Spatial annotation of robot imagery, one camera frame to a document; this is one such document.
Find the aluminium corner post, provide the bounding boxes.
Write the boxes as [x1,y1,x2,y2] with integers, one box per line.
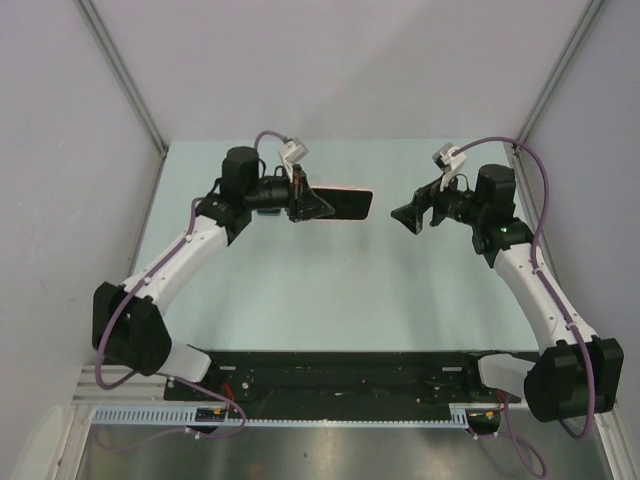
[516,0,609,143]
[73,0,169,159]

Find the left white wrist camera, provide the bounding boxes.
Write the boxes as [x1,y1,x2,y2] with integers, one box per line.
[278,138,308,180]

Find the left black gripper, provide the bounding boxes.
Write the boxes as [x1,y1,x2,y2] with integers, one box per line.
[244,165,334,223]

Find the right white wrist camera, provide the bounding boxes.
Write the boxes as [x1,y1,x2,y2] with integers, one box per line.
[432,143,466,191]

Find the black phone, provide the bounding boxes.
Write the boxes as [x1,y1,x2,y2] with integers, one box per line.
[256,209,281,217]

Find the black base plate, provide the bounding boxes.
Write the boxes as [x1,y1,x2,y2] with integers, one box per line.
[164,349,541,405]

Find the pink cased phone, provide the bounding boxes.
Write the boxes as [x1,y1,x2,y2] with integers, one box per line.
[312,186,374,221]

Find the white slotted cable duct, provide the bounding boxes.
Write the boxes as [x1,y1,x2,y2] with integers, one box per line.
[92,404,474,427]

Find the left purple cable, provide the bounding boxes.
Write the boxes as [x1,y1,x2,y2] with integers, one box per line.
[94,130,296,454]

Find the left aluminium corner post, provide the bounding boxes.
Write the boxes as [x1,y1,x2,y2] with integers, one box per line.
[73,0,169,159]

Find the right aluminium corner post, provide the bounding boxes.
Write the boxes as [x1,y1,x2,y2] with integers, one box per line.
[516,0,609,143]

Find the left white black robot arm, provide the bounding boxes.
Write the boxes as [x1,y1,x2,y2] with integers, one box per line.
[92,139,334,400]

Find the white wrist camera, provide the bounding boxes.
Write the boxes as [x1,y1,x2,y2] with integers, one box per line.
[278,138,308,180]
[432,143,466,191]

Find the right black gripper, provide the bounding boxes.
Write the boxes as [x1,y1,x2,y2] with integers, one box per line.
[390,168,485,236]

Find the aluminium frame rail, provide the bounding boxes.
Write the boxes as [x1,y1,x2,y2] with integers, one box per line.
[72,364,619,414]

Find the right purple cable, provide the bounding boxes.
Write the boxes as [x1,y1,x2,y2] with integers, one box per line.
[452,135,599,476]

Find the purple cable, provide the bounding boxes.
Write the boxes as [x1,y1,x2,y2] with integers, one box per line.
[452,135,599,476]
[94,130,296,454]

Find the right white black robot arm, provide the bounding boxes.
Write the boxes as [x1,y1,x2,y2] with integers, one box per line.
[391,164,624,422]

